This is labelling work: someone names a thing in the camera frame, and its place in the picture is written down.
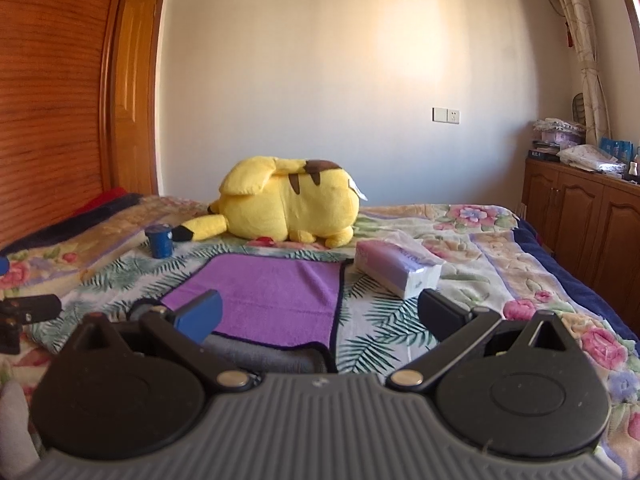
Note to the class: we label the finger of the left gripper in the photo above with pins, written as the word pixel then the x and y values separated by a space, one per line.
pixel 31 309

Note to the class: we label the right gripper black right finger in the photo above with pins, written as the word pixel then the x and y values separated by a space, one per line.
pixel 458 332

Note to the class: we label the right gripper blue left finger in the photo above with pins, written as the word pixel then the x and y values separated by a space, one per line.
pixel 177 335

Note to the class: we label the purple and grey towel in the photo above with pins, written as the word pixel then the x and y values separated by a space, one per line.
pixel 276 317

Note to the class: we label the leaf pattern cloth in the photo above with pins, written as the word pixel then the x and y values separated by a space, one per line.
pixel 375 329

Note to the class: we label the floral bed quilt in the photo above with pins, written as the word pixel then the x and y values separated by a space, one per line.
pixel 492 259

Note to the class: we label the pink tissue pack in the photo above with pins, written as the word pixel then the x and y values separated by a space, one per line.
pixel 399 263

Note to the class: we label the blue cylindrical cup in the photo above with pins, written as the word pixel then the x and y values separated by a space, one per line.
pixel 160 240

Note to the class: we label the dark blue blanket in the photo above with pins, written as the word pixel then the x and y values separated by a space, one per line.
pixel 71 227

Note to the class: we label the red cloth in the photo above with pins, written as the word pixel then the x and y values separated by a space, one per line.
pixel 102 199

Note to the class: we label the yellow Pikachu plush toy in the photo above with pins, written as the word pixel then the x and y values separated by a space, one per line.
pixel 281 199

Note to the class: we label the wooden low cabinet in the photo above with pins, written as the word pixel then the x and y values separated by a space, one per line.
pixel 591 225

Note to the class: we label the stack of folded linens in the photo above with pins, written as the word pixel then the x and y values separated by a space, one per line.
pixel 552 135

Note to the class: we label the folded white cloth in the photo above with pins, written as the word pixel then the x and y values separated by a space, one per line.
pixel 590 158

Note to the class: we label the bottles on cabinet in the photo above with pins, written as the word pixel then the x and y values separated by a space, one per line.
pixel 633 171

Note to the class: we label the blue boxes on cabinet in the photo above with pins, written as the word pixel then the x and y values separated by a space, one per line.
pixel 620 149

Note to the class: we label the wooden slatted wardrobe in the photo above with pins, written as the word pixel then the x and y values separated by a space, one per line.
pixel 56 92

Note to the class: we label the wooden door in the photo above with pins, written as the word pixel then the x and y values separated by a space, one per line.
pixel 134 77

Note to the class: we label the patterned beige curtain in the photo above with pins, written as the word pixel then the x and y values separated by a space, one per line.
pixel 578 16

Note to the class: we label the white wall socket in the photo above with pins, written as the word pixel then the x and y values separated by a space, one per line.
pixel 448 115

